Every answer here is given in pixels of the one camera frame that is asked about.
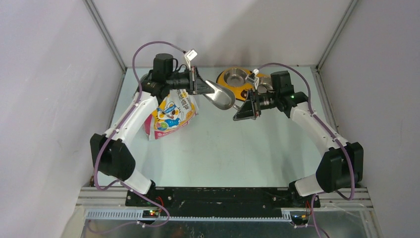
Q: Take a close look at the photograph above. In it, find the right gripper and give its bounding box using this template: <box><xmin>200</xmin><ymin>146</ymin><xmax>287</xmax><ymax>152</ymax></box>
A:
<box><xmin>234</xmin><ymin>88</ymin><xmax>281</xmax><ymax>120</ymax></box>

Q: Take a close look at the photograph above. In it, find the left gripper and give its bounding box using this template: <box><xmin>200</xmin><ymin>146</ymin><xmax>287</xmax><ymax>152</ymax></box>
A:
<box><xmin>165</xmin><ymin>66</ymin><xmax>213</xmax><ymax>96</ymax></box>

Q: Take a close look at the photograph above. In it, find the metal food scoop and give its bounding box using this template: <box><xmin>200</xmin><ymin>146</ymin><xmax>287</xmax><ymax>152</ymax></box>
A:
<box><xmin>203</xmin><ymin>80</ymin><xmax>240</xmax><ymax>111</ymax></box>

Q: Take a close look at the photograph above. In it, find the yellow double pet bowl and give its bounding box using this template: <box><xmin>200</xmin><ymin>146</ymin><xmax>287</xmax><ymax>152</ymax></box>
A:
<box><xmin>216</xmin><ymin>67</ymin><xmax>273</xmax><ymax>102</ymax></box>

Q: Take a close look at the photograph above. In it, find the pet food bag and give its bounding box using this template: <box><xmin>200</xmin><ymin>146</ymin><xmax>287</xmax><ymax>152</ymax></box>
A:
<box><xmin>143</xmin><ymin>89</ymin><xmax>198</xmax><ymax>140</ymax></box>

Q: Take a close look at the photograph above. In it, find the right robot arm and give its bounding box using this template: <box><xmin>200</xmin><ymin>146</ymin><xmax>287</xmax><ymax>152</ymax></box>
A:
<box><xmin>233</xmin><ymin>71</ymin><xmax>364</xmax><ymax>207</ymax></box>

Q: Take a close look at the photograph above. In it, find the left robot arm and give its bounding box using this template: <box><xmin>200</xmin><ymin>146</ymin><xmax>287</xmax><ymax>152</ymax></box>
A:
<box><xmin>90</xmin><ymin>50</ymin><xmax>214</xmax><ymax>207</ymax></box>

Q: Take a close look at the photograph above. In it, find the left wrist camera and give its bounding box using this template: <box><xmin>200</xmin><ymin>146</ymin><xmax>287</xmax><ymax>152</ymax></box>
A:
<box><xmin>184</xmin><ymin>49</ymin><xmax>198</xmax><ymax>70</ymax></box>

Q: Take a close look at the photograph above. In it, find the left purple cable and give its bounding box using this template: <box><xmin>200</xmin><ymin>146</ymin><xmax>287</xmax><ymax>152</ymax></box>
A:
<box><xmin>93</xmin><ymin>41</ymin><xmax>188</xmax><ymax>235</ymax></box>

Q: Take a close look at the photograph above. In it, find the purple cable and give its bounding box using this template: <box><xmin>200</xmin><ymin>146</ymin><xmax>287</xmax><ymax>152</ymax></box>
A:
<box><xmin>257</xmin><ymin>62</ymin><xmax>357</xmax><ymax>238</ymax></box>
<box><xmin>93</xmin><ymin>41</ymin><xmax>188</xmax><ymax>235</ymax></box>

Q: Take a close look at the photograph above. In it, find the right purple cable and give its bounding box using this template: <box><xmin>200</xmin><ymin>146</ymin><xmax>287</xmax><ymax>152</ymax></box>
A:
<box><xmin>257</xmin><ymin>62</ymin><xmax>357</xmax><ymax>238</ymax></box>

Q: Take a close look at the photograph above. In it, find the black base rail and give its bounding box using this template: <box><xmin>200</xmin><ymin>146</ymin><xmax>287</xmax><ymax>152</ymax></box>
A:
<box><xmin>125</xmin><ymin>187</ymin><xmax>320</xmax><ymax>219</ymax></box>

